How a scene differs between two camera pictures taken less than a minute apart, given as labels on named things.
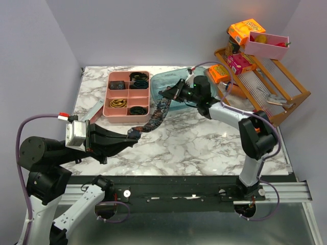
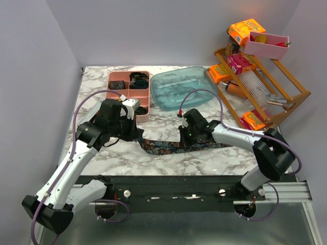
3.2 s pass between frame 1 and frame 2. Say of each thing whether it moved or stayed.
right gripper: moved
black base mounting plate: stayed
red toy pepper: stayed
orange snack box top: stayed
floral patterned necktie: moved
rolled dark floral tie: stayed
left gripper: moved
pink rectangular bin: stayed
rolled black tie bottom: stayed
